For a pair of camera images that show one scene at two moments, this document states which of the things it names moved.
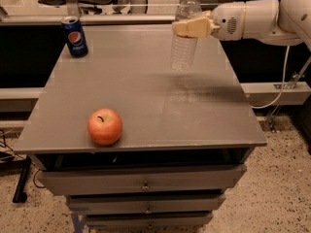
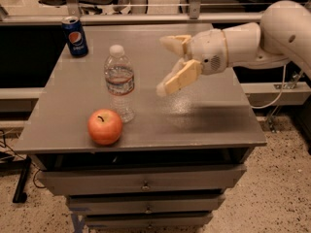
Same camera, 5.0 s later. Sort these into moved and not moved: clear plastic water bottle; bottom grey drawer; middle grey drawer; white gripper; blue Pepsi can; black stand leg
Moved: clear plastic water bottle; white gripper
Not moved: bottom grey drawer; black stand leg; middle grey drawer; blue Pepsi can
